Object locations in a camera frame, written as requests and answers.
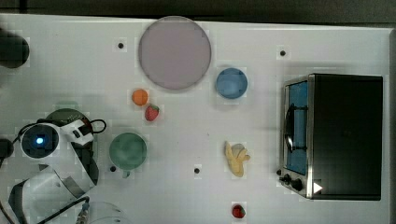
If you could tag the orange fruit toy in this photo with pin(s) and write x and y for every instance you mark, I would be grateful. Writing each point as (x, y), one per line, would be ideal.
(140, 97)

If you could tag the green cup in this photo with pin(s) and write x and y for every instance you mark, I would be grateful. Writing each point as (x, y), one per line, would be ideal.
(128, 151)

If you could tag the peeled banana toy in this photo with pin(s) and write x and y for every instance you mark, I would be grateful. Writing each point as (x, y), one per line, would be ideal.
(236, 156)

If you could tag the black toaster oven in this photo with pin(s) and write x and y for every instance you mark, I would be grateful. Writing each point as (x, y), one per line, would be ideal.
(331, 138)

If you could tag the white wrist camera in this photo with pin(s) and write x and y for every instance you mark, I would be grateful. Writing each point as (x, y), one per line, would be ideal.
(77, 132)

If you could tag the blue bowl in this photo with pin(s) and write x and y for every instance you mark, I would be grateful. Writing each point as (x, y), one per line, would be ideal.
(231, 83)

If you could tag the green strainer basket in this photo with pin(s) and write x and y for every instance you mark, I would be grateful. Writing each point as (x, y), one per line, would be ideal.
(65, 116)

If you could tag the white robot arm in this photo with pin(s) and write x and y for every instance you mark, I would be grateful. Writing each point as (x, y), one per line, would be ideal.
(67, 170)

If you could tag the strawberry toy near orange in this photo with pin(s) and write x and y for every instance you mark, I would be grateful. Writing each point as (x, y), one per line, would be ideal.
(152, 112)

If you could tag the small black cylinder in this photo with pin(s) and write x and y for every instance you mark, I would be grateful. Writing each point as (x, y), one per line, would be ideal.
(6, 148)

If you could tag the grey round plate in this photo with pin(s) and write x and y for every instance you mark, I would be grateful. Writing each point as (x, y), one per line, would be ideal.
(174, 53)

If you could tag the strawberry toy near oven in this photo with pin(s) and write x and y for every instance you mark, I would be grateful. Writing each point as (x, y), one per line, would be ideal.
(238, 211)

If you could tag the black cylinder post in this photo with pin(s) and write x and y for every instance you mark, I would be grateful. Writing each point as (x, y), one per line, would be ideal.
(14, 50)

